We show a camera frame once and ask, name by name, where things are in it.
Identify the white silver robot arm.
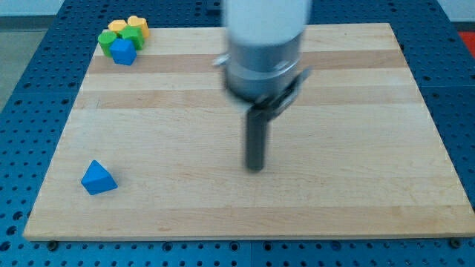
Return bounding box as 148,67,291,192
214,0,312,119

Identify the green star block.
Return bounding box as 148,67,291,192
118,26,145,50

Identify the blue triangle block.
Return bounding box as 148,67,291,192
81,160,118,195

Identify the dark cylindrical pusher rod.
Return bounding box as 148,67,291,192
245,107,268,172

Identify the wooden board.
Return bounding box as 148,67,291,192
22,22,475,243

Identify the blue cube block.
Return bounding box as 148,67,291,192
110,39,137,66

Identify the yellow heart block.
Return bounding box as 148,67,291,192
127,16,150,39

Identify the yellow hexagon block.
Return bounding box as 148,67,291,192
108,19,128,33

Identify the green cylinder block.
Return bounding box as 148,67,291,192
97,31,117,57

